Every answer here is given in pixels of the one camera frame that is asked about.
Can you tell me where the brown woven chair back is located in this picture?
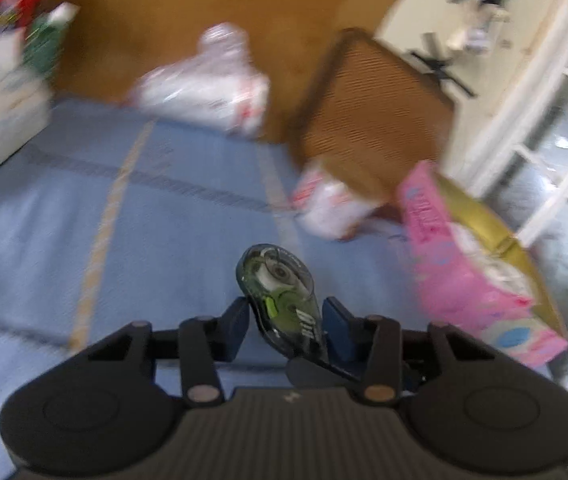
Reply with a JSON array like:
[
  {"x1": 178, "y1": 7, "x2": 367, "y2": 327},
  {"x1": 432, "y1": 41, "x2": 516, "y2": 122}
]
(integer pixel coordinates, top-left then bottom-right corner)
[{"x1": 287, "y1": 28, "x2": 455, "y2": 207}]

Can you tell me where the pink tin box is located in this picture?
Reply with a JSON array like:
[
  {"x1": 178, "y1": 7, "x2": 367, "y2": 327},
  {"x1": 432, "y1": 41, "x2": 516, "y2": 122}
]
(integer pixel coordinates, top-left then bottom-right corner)
[{"x1": 398, "y1": 162, "x2": 568, "y2": 368}]

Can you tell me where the blue checked tablecloth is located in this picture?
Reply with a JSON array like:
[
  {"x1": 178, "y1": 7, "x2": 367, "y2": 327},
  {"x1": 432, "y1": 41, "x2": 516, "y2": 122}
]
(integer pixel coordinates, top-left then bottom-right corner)
[{"x1": 0, "y1": 96, "x2": 555, "y2": 480}]

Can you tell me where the green drink carton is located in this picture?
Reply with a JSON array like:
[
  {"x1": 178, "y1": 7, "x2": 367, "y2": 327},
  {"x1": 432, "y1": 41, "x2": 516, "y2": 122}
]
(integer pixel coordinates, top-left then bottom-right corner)
[{"x1": 22, "y1": 2, "x2": 80, "y2": 84}]

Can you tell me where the wooden floor-pattern board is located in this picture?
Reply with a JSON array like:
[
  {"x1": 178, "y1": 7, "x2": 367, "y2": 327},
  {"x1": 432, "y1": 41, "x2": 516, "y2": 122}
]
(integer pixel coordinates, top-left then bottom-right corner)
[{"x1": 49, "y1": 0, "x2": 395, "y2": 142}]

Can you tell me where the clear bag with white roll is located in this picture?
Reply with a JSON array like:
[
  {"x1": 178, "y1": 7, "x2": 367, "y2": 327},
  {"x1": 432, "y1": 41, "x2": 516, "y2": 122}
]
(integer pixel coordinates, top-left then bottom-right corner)
[{"x1": 130, "y1": 23, "x2": 271, "y2": 139}]

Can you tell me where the green correction tape dispenser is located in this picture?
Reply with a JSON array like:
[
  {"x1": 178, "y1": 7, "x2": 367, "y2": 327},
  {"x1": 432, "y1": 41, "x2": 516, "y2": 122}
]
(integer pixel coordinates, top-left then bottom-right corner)
[{"x1": 236, "y1": 244, "x2": 354, "y2": 382}]

